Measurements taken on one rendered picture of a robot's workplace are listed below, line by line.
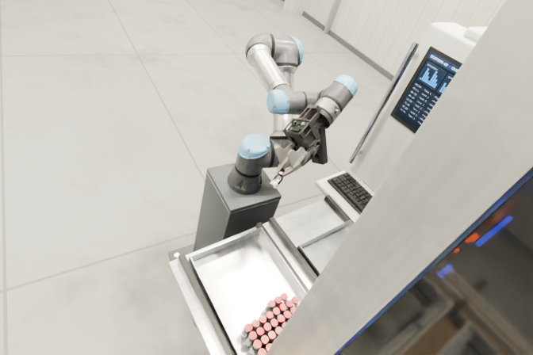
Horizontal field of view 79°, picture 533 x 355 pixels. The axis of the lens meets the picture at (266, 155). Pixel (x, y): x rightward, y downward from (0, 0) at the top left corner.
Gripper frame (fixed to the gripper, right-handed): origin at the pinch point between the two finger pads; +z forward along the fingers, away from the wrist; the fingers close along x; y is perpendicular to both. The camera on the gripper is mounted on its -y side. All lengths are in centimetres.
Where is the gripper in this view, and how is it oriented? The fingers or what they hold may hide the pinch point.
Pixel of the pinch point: (284, 173)
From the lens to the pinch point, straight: 88.9
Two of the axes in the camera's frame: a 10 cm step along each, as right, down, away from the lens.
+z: -6.0, 7.2, -3.4
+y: -4.9, -6.7, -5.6
